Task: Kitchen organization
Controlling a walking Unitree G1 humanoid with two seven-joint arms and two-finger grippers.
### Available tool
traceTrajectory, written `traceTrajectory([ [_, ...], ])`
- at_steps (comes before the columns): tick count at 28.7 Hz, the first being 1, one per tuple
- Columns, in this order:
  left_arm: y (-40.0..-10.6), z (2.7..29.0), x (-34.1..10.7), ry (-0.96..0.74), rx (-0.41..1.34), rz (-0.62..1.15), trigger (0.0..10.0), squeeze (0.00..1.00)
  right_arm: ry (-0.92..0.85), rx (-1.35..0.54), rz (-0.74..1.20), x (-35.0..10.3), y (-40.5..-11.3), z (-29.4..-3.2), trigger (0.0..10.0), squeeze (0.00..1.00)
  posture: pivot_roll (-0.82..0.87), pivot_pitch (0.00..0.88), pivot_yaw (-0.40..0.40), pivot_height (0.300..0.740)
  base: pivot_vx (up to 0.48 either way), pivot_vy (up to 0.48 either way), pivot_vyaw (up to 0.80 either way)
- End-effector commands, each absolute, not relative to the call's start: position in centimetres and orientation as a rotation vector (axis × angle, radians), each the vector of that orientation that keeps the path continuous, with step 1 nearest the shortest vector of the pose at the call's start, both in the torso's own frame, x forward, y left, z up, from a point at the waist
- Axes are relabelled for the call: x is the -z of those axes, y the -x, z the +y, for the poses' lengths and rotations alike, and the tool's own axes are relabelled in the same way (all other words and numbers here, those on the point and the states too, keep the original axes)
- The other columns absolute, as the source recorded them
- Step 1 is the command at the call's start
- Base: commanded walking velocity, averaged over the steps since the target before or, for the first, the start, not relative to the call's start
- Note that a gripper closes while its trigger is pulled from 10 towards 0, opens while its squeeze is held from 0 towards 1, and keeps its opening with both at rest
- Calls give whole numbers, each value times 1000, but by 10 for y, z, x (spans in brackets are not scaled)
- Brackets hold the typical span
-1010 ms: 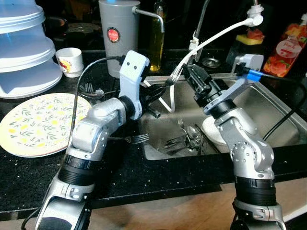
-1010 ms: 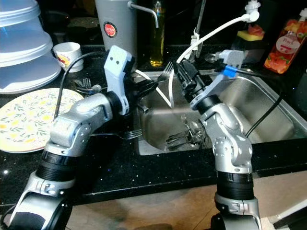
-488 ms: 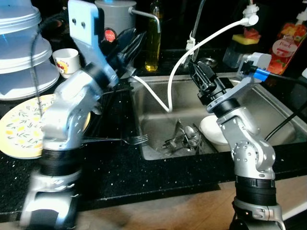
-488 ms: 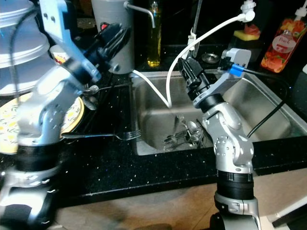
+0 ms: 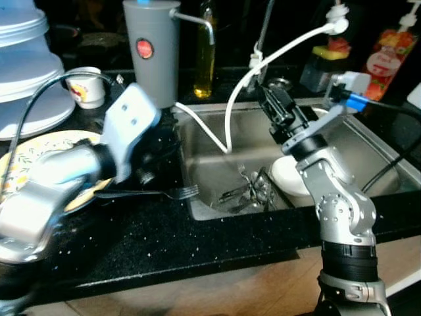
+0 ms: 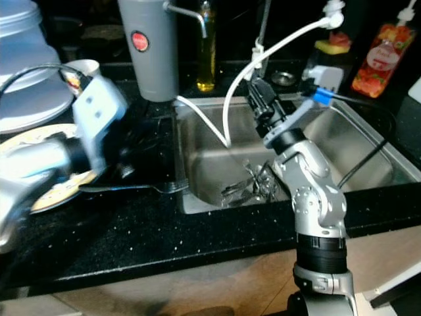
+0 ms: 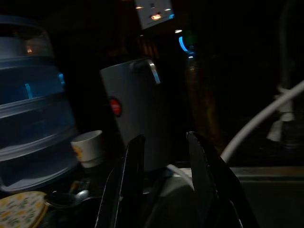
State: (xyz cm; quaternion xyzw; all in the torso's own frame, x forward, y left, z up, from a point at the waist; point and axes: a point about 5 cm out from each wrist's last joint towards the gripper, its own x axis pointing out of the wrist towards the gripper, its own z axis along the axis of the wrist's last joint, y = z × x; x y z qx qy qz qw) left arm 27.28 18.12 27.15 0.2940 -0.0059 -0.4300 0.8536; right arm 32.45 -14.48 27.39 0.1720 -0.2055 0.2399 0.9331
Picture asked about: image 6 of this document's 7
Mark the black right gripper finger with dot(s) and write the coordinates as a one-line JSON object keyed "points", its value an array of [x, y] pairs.
{"points": [[269, 89], [254, 91]]}

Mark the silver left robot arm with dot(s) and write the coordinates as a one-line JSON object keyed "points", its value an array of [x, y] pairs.
{"points": [[33, 178]]}

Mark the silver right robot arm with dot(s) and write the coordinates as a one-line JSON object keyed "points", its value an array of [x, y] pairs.
{"points": [[319, 197]]}

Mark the white tie on faucet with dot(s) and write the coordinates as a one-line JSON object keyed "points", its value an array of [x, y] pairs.
{"points": [[258, 54]]}

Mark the steel fork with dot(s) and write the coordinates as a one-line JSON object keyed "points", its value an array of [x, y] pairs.
{"points": [[158, 188]]}

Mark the yellow oil glass bottle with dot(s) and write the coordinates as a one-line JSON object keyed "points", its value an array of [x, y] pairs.
{"points": [[206, 62]]}

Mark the stainless steel sink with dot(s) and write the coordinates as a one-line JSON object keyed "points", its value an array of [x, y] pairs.
{"points": [[204, 158]]}

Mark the dark metal faucet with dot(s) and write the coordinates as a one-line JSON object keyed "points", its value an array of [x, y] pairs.
{"points": [[264, 26]]}

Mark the dark pump bottle fruit label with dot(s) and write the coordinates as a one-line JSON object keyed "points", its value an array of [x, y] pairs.
{"points": [[325, 52]]}

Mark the steel cutlery pile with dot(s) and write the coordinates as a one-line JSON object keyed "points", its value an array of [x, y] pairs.
{"points": [[250, 187]]}

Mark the grey canister dispenser red label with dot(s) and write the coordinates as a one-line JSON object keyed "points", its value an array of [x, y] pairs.
{"points": [[150, 66]]}

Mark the white Hello Kitty cup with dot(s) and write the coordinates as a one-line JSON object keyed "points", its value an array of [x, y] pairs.
{"points": [[82, 69]]}

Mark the lemon pattern plate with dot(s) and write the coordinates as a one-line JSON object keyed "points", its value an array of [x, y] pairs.
{"points": [[39, 135]]}

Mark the red fruit label soap bottle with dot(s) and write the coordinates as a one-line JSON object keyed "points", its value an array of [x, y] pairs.
{"points": [[375, 62]]}

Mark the pale blue plate stack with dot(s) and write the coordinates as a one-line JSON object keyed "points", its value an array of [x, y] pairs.
{"points": [[33, 66]]}

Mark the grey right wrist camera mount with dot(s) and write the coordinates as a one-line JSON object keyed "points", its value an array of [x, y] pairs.
{"points": [[299, 118]]}

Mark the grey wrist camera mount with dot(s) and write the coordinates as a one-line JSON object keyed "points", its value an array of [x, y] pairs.
{"points": [[102, 118], [299, 118]]}

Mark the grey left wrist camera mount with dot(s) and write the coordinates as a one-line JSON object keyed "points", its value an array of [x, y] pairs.
{"points": [[102, 118]]}

